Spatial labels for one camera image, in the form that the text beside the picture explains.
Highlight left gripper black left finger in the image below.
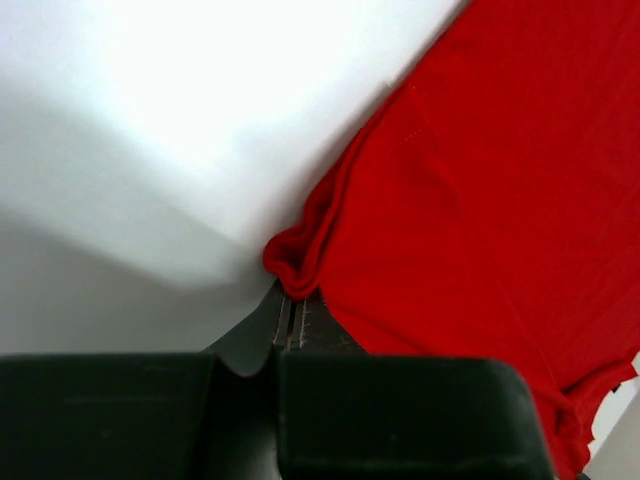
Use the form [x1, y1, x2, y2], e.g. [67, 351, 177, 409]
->
[1, 284, 290, 479]

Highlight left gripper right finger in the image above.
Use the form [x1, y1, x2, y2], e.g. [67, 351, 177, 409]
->
[274, 297, 554, 479]

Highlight red t shirt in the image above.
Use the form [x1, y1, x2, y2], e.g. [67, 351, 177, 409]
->
[263, 1, 639, 479]

